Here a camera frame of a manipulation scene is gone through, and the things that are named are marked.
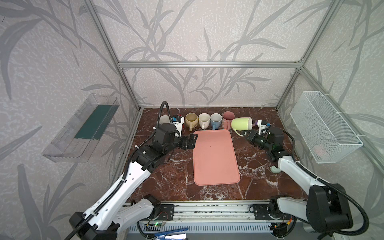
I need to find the light green mug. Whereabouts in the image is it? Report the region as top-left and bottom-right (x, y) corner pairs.
(231, 117), (253, 137)

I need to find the lavender purple mug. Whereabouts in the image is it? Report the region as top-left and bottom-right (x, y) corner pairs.
(159, 115), (171, 125)

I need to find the beige speckled round mug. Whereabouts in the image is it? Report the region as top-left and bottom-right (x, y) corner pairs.
(185, 113), (199, 132)

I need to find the white mug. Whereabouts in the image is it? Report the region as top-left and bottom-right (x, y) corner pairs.
(199, 113), (211, 130)

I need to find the pink patterned mug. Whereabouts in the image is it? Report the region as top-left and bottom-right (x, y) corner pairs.
(222, 111), (235, 130)

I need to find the blue dotted mug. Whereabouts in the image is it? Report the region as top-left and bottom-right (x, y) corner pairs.
(210, 113), (223, 130)

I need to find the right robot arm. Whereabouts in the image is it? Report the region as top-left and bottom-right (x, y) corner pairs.
(240, 127), (354, 235)

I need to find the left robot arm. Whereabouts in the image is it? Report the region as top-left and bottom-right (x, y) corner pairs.
(66, 123), (198, 240)

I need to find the pale green round lid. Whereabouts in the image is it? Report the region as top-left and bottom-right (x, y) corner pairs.
(270, 166), (281, 174)

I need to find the pink plastic tray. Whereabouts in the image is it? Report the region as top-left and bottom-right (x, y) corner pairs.
(193, 130), (241, 186)

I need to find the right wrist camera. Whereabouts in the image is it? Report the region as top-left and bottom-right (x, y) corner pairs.
(255, 120), (271, 136)

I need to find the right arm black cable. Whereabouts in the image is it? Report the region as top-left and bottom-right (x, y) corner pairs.
(260, 127), (370, 238)

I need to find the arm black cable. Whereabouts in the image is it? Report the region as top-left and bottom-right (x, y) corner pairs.
(64, 101), (172, 240)
(260, 127), (370, 238)

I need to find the white wire basket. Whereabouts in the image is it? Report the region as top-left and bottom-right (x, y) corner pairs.
(291, 91), (364, 164)

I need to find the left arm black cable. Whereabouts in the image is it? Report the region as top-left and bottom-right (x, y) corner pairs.
(64, 101), (172, 240)

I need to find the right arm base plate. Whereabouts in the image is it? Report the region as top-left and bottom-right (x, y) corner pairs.
(249, 204), (272, 220)

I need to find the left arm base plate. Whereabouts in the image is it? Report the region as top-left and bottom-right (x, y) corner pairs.
(149, 204), (175, 221)

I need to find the aluminium front rail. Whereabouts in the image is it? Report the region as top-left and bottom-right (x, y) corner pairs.
(86, 200), (341, 233)

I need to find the clear plastic wall shelf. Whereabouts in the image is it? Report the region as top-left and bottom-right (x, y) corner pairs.
(42, 94), (120, 163)

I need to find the blue handled tool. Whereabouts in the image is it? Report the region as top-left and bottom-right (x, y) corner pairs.
(155, 228), (189, 240)

